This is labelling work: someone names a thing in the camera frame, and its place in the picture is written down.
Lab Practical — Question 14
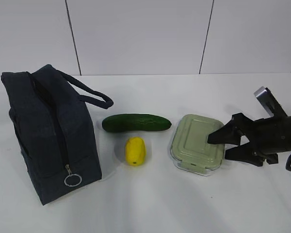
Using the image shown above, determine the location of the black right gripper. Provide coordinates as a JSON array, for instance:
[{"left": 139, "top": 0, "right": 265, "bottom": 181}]
[{"left": 207, "top": 113, "right": 291, "bottom": 167}]

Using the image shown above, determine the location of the green lid glass container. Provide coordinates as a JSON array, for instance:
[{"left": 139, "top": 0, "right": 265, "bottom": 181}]
[{"left": 170, "top": 114, "right": 225, "bottom": 176}]

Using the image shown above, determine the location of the yellow lemon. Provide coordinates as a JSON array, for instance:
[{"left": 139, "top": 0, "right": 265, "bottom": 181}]
[{"left": 125, "top": 137, "right": 146, "bottom": 166}]

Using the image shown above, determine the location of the green cucumber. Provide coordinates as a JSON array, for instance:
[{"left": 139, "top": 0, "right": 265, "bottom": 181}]
[{"left": 102, "top": 114, "right": 172, "bottom": 133}]

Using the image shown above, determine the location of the dark blue lunch bag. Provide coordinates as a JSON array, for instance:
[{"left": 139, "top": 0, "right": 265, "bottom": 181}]
[{"left": 1, "top": 65, "right": 113, "bottom": 205}]

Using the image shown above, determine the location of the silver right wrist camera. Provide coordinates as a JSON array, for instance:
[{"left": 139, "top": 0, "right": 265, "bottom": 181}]
[{"left": 254, "top": 86, "right": 287, "bottom": 117}]

